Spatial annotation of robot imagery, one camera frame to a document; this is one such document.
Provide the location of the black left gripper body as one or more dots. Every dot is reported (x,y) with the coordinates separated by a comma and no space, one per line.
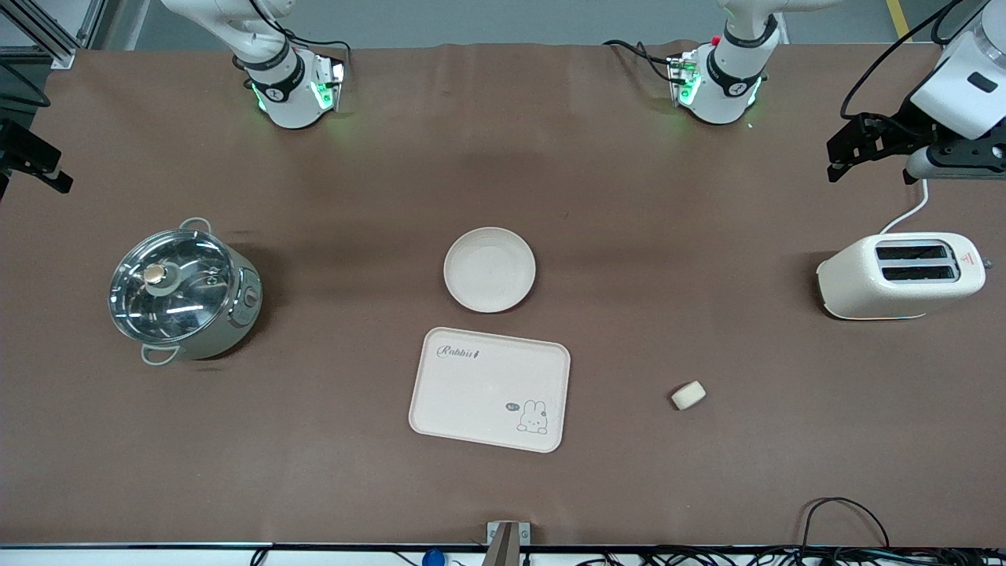
(901,129)

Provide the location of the small white bun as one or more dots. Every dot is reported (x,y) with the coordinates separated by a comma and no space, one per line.
(688,395)

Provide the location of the cream round plate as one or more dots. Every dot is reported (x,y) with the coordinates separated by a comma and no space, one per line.
(487,271)

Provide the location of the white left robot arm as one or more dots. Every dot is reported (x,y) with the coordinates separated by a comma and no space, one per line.
(727,94)

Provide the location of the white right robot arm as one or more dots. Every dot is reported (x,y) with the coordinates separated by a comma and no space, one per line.
(291,102)

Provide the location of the cream rabbit print tray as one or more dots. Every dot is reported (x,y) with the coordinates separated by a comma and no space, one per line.
(471,393)

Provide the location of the cream two-slot toaster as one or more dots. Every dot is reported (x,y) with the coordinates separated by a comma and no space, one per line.
(864,291)

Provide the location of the glass pot lid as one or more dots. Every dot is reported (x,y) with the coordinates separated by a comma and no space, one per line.
(185,306)

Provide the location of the brown table cloth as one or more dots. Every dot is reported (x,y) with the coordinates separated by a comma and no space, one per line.
(629,196)

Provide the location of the grey electric cooking pot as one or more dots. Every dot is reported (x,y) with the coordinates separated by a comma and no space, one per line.
(244,318)

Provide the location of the blue round cap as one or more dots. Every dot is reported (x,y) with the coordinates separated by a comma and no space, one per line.
(433,559)

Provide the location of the aluminium frame profile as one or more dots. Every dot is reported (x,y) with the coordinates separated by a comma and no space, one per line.
(55,52)

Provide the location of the grey metal camera mount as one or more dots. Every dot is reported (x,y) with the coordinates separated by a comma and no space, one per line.
(507,542)

